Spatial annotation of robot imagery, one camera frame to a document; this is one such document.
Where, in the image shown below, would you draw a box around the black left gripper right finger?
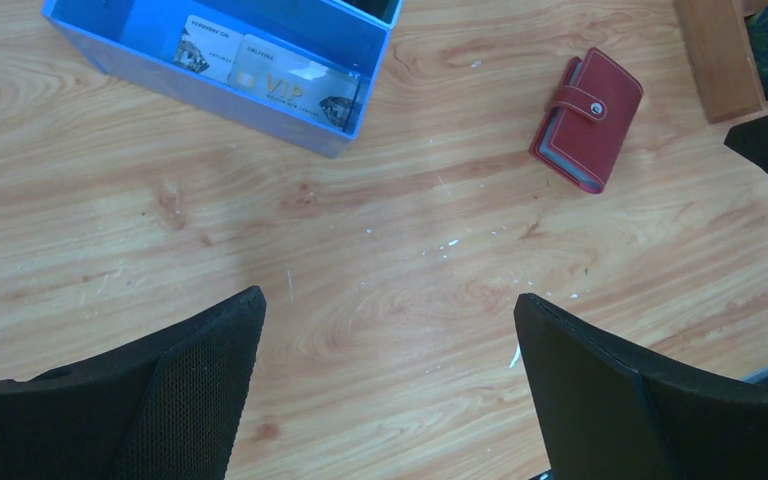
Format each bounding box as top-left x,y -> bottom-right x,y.
514,293 -> 768,479

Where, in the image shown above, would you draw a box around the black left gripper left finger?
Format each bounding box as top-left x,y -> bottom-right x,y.
0,286 -> 266,479

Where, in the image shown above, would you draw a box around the red leather card holder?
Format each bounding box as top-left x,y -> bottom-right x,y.
530,47 -> 644,194

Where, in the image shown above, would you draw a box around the silver VIP card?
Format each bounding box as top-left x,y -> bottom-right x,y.
229,34 -> 359,130

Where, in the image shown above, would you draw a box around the white membership card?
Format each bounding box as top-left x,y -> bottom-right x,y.
172,15 -> 243,83

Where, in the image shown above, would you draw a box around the wooden compartment tray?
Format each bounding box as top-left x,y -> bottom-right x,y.
673,0 -> 768,124

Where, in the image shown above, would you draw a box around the blue compartment organizer box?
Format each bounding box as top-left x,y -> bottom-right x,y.
41,0 -> 401,157

